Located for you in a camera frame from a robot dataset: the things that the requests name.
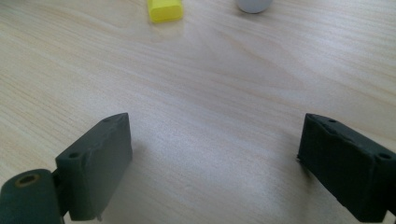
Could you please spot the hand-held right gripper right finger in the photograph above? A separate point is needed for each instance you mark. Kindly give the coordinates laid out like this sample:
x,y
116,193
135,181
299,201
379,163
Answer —
x,y
348,168

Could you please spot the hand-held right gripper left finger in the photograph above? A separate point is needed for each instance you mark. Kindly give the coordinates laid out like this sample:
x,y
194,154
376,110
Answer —
x,y
93,168

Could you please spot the yellow highlighter pen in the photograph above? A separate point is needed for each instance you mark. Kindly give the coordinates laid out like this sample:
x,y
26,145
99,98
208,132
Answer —
x,y
165,10

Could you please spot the white and green glue stick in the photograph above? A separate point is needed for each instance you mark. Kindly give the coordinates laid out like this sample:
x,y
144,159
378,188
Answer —
x,y
253,5

